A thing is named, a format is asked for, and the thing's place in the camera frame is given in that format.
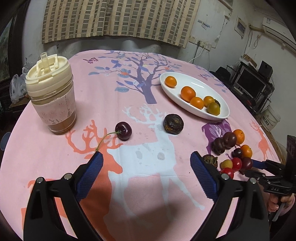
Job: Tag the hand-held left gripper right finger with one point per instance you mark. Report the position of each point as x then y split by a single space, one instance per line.
204 177

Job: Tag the cream lidded tumbler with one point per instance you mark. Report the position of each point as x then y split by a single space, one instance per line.
52 92

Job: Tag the dark red cherry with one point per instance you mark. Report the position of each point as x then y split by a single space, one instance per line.
247 163

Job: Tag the small cardboard box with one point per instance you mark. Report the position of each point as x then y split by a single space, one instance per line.
248 59

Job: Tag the person's right hand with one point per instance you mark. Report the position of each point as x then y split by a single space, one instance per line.
275 202

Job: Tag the white plastic bucket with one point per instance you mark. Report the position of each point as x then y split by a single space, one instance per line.
270 119

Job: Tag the clear plastic bag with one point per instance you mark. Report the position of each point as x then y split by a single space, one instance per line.
17 87

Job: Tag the dark cherry with stem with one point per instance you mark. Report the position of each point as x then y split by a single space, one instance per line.
123 131

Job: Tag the dark computer desk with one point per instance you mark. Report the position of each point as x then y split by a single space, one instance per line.
225 76

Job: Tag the white wall panel box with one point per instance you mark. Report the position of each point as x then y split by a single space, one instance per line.
240 27

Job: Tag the white oval plate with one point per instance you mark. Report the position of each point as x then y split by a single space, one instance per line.
200 84

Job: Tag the large orange kumquat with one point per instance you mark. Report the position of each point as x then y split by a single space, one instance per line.
188 93

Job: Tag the dark purple plum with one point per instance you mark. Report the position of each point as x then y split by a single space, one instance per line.
229 138

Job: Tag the white air conditioner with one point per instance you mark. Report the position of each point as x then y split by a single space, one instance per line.
281 31

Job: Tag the red cherry tomato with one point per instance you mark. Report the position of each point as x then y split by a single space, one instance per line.
236 163
227 172

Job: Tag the white wall power outlet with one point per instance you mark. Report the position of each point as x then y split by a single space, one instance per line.
200 43

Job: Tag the checked beige curtain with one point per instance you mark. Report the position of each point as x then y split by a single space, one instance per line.
120 18

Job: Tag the pink printed tablecloth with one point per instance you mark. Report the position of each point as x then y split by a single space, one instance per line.
143 150

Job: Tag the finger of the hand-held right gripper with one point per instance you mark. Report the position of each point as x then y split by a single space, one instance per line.
260 164
253 173

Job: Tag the greenish kumquat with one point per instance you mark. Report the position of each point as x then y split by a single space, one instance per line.
213 108

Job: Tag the dark wrinkled passion fruit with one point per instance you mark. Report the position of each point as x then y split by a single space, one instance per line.
173 124

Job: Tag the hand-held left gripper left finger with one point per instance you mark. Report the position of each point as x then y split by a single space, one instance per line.
90 175

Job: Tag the black computer monitor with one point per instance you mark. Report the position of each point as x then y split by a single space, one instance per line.
249 81

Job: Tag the dried brown-green fruit husk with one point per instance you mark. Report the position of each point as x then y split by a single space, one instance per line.
210 160

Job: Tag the dark stemless cherry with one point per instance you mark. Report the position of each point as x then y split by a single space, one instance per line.
237 153

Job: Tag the black speaker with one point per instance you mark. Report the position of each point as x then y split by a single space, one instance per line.
265 68

